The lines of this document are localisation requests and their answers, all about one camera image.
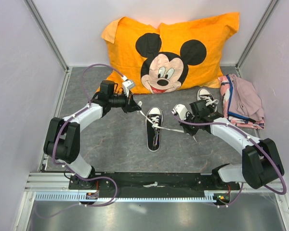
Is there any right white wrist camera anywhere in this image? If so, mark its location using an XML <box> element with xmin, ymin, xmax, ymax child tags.
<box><xmin>171</xmin><ymin>104</ymin><xmax>188</xmax><ymax>120</ymax></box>

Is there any purple cable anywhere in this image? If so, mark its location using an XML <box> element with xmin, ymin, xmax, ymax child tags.
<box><xmin>171</xmin><ymin>109</ymin><xmax>287</xmax><ymax>208</ymax></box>
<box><xmin>34</xmin><ymin>63</ymin><xmax>128</xmax><ymax>219</ymax></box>

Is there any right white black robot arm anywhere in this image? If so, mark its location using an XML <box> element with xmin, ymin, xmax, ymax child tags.
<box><xmin>172</xmin><ymin>100</ymin><xmax>286</xmax><ymax>191</ymax></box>

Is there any orange Mickey Mouse pillow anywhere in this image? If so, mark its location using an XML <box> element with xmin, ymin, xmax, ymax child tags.
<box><xmin>102</xmin><ymin>12</ymin><xmax>240</xmax><ymax>94</ymax></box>

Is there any slotted grey cable duct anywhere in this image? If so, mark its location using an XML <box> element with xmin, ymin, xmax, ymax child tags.
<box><xmin>35</xmin><ymin>192</ymin><xmax>217</xmax><ymax>203</ymax></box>

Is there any left aluminium frame post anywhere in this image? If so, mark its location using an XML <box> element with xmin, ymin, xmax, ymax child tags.
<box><xmin>23</xmin><ymin>0</ymin><xmax>70</xmax><ymax>72</ymax></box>

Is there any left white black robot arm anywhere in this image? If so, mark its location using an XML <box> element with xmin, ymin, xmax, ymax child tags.
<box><xmin>43</xmin><ymin>79</ymin><xmax>141</xmax><ymax>189</ymax></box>

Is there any black canvas sneaker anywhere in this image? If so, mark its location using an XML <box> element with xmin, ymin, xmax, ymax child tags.
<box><xmin>145</xmin><ymin>107</ymin><xmax>163</xmax><ymax>152</ymax></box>

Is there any white shoelace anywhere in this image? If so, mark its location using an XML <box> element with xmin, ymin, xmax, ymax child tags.
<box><xmin>137</xmin><ymin>101</ymin><xmax>197</xmax><ymax>142</ymax></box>

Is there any aluminium frame post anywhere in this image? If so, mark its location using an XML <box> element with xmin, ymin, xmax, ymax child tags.
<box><xmin>23</xmin><ymin>0</ymin><xmax>70</xmax><ymax>72</ymax></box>
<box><xmin>236</xmin><ymin>0</ymin><xmax>280</xmax><ymax>72</ymax></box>

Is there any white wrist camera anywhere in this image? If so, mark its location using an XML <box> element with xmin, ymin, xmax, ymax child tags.
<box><xmin>171</xmin><ymin>104</ymin><xmax>188</xmax><ymax>120</ymax></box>
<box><xmin>122</xmin><ymin>76</ymin><xmax>135</xmax><ymax>97</ymax></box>

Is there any pink folded cloth pile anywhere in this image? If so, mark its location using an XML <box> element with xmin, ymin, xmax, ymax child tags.
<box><xmin>218</xmin><ymin>74</ymin><xmax>265</xmax><ymax>129</ymax></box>

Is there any right aluminium frame post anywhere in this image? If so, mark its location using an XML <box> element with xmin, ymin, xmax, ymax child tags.
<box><xmin>236</xmin><ymin>0</ymin><xmax>280</xmax><ymax>72</ymax></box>

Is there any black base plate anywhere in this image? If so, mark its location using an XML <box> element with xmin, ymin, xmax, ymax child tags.
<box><xmin>68</xmin><ymin>171</ymin><xmax>241</xmax><ymax>199</ymax></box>

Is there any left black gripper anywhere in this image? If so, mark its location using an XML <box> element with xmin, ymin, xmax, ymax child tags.
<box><xmin>108</xmin><ymin>90</ymin><xmax>141</xmax><ymax>114</ymax></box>

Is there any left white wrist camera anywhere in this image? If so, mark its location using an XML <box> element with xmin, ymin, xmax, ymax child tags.
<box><xmin>122</xmin><ymin>76</ymin><xmax>135</xmax><ymax>97</ymax></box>

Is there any aluminium front rail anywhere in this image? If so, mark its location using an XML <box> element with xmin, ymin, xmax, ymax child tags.
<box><xmin>25</xmin><ymin>172</ymin><xmax>282</xmax><ymax>193</ymax></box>

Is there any white tape scrap on base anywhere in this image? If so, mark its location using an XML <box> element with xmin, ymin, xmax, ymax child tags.
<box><xmin>143</xmin><ymin>181</ymin><xmax>165</xmax><ymax>188</ymax></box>

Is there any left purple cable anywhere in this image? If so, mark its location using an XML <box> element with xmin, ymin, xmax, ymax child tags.
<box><xmin>34</xmin><ymin>63</ymin><xmax>128</xmax><ymax>219</ymax></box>

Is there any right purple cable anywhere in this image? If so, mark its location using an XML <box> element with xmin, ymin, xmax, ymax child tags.
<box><xmin>171</xmin><ymin>109</ymin><xmax>287</xmax><ymax>208</ymax></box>

